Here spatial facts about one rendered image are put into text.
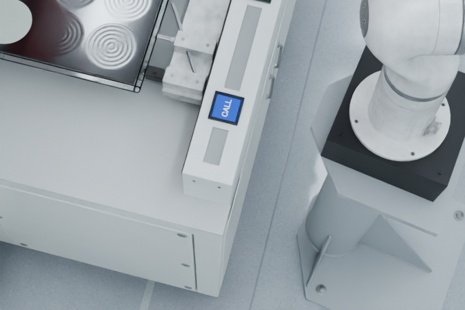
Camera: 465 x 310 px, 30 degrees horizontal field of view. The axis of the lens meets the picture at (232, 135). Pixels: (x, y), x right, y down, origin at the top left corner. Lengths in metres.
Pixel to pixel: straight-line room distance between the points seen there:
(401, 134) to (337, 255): 0.95
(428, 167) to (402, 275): 0.92
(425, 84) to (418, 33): 0.15
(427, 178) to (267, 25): 0.41
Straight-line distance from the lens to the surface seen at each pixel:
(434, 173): 1.65
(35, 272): 2.54
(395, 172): 1.66
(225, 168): 1.56
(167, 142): 1.72
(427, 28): 1.30
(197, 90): 1.67
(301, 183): 2.57
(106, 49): 1.72
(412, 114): 1.53
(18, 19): 1.78
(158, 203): 1.69
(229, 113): 1.59
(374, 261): 2.53
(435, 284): 2.55
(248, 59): 1.64
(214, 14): 1.77
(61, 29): 1.75
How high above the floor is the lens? 2.45
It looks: 70 degrees down
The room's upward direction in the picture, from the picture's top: 5 degrees clockwise
